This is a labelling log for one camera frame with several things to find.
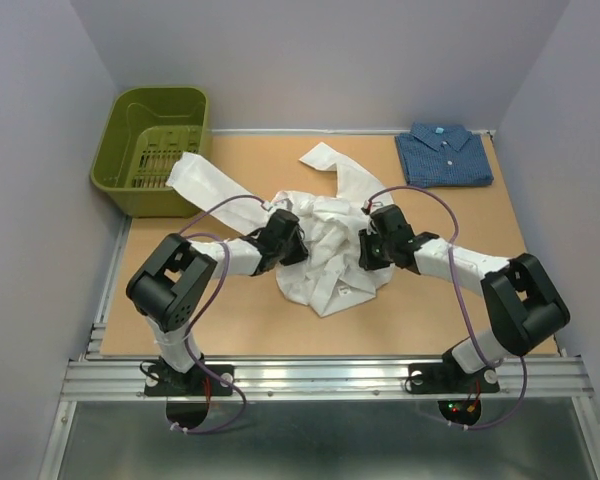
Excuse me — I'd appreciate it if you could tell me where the white long sleeve shirt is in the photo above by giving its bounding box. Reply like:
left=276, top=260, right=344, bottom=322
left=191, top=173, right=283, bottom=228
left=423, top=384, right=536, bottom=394
left=167, top=143, right=393, bottom=317

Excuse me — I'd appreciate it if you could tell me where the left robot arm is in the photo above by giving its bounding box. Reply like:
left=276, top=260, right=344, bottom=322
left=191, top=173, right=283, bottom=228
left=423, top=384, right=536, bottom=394
left=126, top=209, right=309, bottom=394

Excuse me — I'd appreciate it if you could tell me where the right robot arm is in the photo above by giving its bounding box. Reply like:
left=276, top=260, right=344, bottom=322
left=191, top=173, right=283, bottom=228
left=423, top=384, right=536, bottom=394
left=359, top=203, right=571, bottom=390

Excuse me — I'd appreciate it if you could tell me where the folded blue checked shirt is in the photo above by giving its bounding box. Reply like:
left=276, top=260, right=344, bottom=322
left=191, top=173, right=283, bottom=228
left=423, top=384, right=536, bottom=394
left=394, top=122, right=494, bottom=189

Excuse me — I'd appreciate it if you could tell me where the green plastic laundry basket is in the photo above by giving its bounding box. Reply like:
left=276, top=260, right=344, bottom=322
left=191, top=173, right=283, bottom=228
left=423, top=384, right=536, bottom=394
left=90, top=86, right=212, bottom=218

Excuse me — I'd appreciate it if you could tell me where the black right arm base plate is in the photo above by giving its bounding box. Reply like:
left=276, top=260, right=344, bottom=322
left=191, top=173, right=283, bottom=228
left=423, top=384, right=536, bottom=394
left=404, top=362, right=500, bottom=395

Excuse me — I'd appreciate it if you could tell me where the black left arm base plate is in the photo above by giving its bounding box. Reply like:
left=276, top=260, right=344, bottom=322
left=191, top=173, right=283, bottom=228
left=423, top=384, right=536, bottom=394
left=139, top=359, right=232, bottom=397

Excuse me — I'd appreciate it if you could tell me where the aluminium mounting rail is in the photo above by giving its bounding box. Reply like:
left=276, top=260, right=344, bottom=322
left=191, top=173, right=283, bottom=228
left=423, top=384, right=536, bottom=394
left=60, top=355, right=594, bottom=402

